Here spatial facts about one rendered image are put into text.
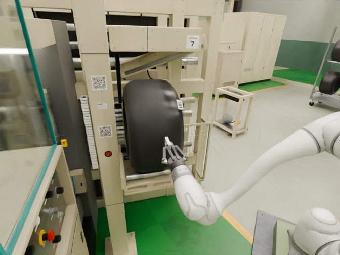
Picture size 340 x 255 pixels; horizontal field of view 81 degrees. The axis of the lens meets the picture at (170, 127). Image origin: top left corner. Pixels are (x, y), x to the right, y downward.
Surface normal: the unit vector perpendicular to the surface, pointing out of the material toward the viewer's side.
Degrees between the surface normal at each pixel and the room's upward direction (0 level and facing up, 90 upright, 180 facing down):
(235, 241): 0
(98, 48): 90
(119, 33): 90
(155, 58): 90
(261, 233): 0
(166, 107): 48
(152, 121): 61
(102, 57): 90
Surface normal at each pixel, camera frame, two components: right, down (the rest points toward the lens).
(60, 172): 0.27, 0.44
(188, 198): -0.40, -0.55
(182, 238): 0.04, -0.89
